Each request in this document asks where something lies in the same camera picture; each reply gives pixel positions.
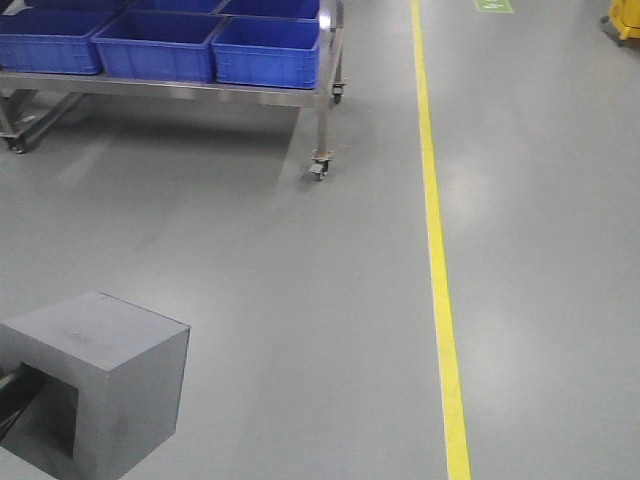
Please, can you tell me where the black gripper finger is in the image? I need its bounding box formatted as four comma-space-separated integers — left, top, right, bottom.
1, 365, 46, 440

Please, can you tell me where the gray hollow square base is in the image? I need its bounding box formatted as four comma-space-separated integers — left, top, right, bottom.
1, 292, 190, 479

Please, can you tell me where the blue cart bin left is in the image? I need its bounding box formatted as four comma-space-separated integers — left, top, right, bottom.
1, 9, 116, 75

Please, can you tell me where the blue cart bin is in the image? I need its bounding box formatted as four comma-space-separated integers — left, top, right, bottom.
92, 10, 224, 83
212, 17, 320, 90
1, 9, 116, 75

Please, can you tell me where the blue cart bin middle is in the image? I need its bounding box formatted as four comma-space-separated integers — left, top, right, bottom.
92, 10, 224, 83

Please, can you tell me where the blue cart bin right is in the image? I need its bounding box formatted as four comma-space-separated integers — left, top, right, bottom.
212, 17, 320, 90

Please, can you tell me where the steel wheeled cart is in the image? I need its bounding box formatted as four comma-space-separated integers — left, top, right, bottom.
0, 0, 347, 182

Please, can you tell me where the yellow floor tape line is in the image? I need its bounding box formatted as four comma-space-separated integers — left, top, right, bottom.
410, 1, 472, 480

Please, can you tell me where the green floor sign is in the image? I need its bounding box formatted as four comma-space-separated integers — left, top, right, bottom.
474, 0, 513, 14

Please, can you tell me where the yellow mop bucket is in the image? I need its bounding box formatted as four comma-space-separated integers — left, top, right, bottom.
599, 0, 640, 46

